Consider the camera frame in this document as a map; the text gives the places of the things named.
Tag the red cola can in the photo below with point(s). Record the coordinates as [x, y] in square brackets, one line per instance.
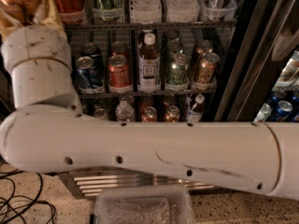
[71, 11]

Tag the copper can bottom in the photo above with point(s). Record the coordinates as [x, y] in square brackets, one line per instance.
[172, 114]

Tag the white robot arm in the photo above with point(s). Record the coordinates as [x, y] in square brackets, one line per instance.
[48, 131]

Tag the steel fridge base grille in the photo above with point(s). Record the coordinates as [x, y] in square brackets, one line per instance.
[87, 183]

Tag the copper can front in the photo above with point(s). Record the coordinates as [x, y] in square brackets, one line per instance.
[206, 67]

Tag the clear water bottle right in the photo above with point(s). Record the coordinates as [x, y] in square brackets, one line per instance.
[181, 10]

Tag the orange-red can front middle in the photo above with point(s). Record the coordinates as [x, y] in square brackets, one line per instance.
[120, 80]

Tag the orange-red can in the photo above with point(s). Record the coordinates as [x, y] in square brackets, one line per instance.
[118, 48]
[120, 80]

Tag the orange can bottom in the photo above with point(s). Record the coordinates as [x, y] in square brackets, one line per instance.
[149, 114]

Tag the clear plastic bin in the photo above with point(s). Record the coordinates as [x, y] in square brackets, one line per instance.
[167, 204]

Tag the top wire shelf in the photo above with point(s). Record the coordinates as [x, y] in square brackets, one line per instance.
[151, 26]

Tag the orange-red can back middle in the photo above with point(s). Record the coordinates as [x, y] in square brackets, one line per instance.
[118, 48]

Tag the small water bottle bottom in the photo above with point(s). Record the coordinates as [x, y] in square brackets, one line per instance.
[125, 112]

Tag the green can behind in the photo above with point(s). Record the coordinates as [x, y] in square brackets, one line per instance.
[172, 48]

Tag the wire shelf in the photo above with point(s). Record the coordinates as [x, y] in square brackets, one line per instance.
[142, 93]
[151, 26]

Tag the silver can top shelf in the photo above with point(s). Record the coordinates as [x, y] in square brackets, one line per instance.
[217, 10]

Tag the blue pepsi can right fridge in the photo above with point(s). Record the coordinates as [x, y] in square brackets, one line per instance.
[282, 110]

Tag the blue can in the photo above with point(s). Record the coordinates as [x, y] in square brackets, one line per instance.
[89, 77]
[92, 50]

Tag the right fridge glass door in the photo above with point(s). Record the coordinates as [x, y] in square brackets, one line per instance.
[266, 34]

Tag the green can front middle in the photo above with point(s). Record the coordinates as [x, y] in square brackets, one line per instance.
[176, 78]

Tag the tea bottle white cap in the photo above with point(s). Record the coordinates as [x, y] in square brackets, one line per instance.
[149, 65]

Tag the copper can back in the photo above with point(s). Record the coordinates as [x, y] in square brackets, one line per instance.
[200, 47]

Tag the cream foam padded gripper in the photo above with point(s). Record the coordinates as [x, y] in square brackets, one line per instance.
[35, 45]

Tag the copper can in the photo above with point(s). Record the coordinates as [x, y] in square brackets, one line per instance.
[172, 114]
[206, 67]
[200, 47]

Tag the clear water bottle left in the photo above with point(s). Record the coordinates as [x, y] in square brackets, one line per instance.
[145, 11]

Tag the middle wire shelf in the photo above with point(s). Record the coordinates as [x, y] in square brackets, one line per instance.
[142, 93]

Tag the clear water bottle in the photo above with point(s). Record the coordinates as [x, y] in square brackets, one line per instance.
[181, 10]
[145, 11]

